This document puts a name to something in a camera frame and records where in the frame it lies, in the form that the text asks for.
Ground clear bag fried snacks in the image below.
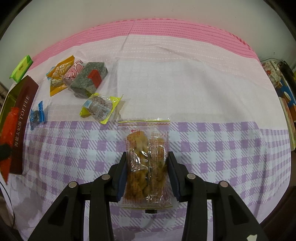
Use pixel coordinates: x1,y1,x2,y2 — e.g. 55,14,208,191
118,118,171,210

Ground pink purple checkered tablecloth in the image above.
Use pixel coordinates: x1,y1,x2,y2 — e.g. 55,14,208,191
6,19,290,240

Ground blue wrapped candy middle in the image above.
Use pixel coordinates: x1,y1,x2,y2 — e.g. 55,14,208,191
30,101,46,130

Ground red snack packet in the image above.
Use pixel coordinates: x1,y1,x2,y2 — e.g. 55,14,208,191
1,107,20,183

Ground yellow clear snack packet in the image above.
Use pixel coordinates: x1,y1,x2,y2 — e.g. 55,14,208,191
80,93,123,125

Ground gold toffee tin box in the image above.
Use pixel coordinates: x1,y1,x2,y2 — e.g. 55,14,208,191
1,75,39,175

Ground grey green wrapped cake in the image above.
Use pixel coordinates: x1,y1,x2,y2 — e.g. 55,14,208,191
70,62,108,98

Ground orange yellow snack packet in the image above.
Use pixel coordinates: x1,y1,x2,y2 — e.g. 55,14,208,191
46,55,75,96

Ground pink patterned wrapped snack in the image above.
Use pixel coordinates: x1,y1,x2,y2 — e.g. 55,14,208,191
62,60,84,87

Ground green tissue pack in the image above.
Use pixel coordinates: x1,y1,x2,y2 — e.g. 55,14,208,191
10,55,33,83

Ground cluttered items at right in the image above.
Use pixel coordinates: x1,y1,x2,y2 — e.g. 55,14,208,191
261,59,295,151

